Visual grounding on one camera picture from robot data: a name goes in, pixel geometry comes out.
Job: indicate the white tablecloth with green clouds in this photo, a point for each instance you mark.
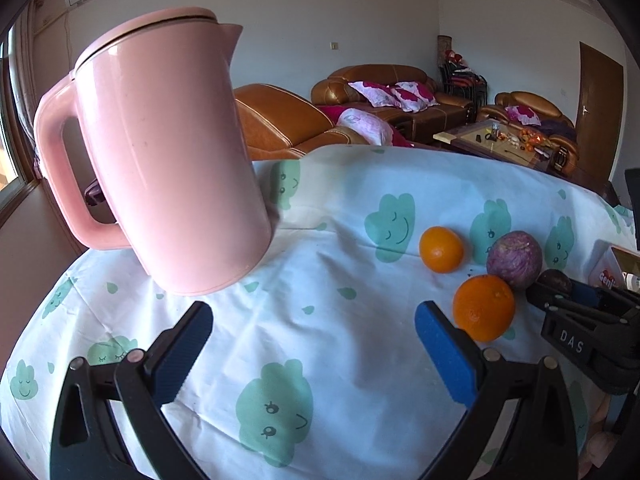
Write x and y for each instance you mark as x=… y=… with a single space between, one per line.
x=325 y=310

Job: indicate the tall brown vase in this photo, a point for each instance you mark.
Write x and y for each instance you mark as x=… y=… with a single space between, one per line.
x=444 y=45

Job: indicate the dark wooden tv cabinet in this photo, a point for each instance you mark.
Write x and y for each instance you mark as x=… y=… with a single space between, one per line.
x=597 y=187

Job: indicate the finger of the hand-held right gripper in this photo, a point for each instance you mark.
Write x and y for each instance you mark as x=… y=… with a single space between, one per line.
x=585 y=291
x=545 y=299

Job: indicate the stack of black chairs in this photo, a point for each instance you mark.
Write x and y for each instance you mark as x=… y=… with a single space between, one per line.
x=465 y=80

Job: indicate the cardboard box with bottle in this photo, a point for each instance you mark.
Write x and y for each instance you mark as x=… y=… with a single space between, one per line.
x=602 y=272

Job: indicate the wooden coffee table with items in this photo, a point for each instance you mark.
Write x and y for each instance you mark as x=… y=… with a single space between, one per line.
x=480 y=140

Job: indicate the purple passion fruit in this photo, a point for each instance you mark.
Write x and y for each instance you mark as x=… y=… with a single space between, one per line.
x=515 y=260

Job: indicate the brown wooden door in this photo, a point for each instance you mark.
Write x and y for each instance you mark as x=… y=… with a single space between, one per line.
x=600 y=110

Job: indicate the brown leather sofa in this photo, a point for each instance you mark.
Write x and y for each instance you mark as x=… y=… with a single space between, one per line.
x=380 y=72

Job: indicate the dark wrinkled passion fruit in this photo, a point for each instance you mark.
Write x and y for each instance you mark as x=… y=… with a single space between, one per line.
x=555 y=277

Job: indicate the pile of oranges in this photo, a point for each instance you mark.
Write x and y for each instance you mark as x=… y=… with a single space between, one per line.
x=530 y=136

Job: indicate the pink electric kettle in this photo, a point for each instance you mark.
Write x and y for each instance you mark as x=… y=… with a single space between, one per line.
x=165 y=160

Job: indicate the black television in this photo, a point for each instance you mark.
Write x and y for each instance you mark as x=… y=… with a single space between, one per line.
x=632 y=210

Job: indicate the window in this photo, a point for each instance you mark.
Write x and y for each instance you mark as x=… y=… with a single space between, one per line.
x=12 y=125

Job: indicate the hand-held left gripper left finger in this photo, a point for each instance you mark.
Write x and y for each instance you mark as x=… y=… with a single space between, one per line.
x=182 y=355

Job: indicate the person's right forearm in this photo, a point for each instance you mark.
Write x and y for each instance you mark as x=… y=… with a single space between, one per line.
x=602 y=435

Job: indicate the brown leather armchair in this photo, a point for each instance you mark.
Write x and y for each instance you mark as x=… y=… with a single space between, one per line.
x=530 y=99
x=280 y=120

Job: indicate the red plush toy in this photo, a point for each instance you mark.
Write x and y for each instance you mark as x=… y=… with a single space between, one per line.
x=454 y=56

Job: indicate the pink floral pillow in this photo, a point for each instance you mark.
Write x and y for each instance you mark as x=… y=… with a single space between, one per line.
x=365 y=124

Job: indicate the red blanket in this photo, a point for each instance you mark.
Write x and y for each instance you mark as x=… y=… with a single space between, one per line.
x=329 y=110

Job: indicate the purple blanket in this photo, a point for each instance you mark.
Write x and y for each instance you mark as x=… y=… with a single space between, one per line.
x=555 y=129

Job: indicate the white magenta floral pillow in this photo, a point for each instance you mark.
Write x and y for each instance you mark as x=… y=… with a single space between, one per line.
x=521 y=114
x=372 y=92
x=412 y=96

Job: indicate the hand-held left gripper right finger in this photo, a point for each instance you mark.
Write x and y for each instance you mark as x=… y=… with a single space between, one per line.
x=445 y=355

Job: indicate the orange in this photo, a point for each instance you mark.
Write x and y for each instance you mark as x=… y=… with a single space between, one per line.
x=441 y=249
x=483 y=307

